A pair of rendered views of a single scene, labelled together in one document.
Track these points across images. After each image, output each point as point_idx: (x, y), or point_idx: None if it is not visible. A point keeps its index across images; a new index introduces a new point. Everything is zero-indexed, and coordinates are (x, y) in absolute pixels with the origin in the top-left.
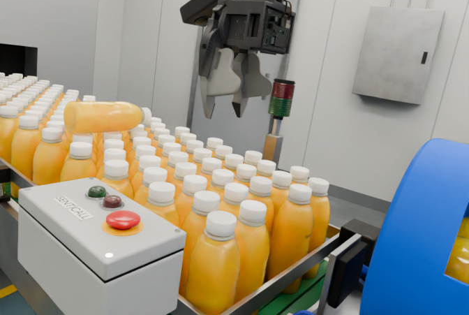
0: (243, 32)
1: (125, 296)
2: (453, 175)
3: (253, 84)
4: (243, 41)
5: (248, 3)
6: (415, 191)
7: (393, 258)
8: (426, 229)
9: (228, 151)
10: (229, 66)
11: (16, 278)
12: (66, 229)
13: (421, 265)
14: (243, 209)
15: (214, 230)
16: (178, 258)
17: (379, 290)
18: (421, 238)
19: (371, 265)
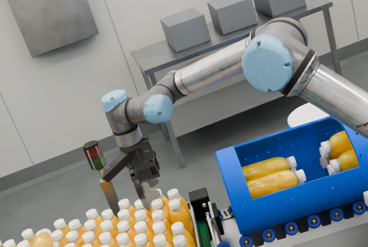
0: (147, 173)
1: None
2: (235, 170)
3: (149, 183)
4: (152, 177)
5: (147, 164)
6: (230, 182)
7: (239, 205)
8: (240, 191)
9: (111, 212)
10: (149, 188)
11: None
12: None
13: (246, 201)
14: (176, 230)
15: (182, 245)
16: None
17: (240, 217)
18: (241, 195)
19: (234, 212)
